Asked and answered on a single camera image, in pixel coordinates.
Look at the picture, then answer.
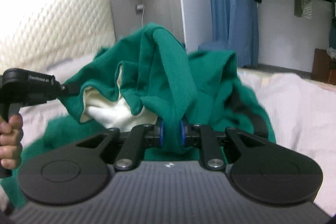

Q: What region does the green hooded sweatshirt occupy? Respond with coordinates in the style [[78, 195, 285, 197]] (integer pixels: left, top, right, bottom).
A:
[[22, 23, 276, 161]]

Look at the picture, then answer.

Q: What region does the person's left hand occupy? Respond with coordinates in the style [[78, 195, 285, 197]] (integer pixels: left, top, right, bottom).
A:
[[0, 114, 23, 170]]

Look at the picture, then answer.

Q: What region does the cream padded headboard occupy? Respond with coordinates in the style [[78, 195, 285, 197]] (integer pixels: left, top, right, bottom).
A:
[[1, 0, 116, 72]]

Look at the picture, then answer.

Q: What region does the grey bed quilt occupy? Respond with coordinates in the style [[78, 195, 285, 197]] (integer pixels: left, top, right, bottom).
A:
[[0, 53, 336, 217]]

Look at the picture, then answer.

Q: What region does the blue covered chair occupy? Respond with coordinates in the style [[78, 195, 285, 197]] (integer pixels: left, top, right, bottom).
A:
[[198, 0, 259, 67]]

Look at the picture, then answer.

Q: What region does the brown wooden box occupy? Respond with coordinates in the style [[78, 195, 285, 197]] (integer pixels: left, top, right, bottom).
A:
[[311, 48, 335, 85]]

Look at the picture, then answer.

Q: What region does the blue curtain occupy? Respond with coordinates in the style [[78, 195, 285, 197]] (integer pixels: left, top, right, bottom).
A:
[[211, 0, 259, 67]]

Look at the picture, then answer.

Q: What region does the striped hanging garment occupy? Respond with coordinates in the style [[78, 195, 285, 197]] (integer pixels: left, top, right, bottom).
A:
[[294, 0, 313, 19]]

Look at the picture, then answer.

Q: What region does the white charger with cable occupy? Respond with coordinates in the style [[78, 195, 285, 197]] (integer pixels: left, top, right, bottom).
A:
[[135, 4, 145, 27]]

